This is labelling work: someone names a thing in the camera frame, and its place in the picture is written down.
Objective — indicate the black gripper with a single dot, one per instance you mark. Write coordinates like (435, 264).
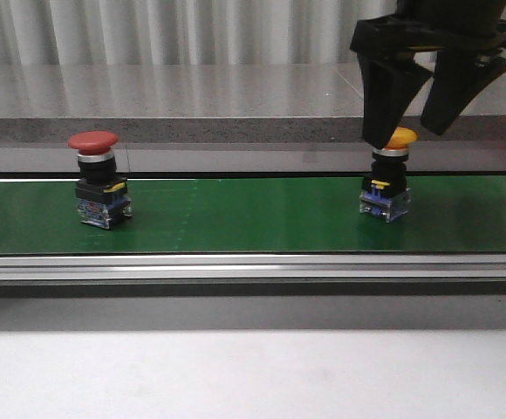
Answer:
(390, 83)

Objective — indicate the yellow mushroom push button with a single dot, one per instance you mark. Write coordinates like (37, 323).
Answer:
(384, 191)

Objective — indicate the red mushroom push button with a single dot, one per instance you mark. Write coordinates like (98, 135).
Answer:
(102, 194)

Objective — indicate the grey right counter slab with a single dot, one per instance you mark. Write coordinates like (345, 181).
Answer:
(484, 119)

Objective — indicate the green conveyor belt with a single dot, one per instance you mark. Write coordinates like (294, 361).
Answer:
(462, 213)

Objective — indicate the grey stone counter slab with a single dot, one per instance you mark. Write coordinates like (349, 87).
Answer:
(161, 104)

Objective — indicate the grey pleated curtain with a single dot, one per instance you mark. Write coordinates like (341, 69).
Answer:
(181, 32)

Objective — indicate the aluminium conveyor frame rail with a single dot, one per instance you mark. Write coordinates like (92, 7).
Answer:
(253, 269)

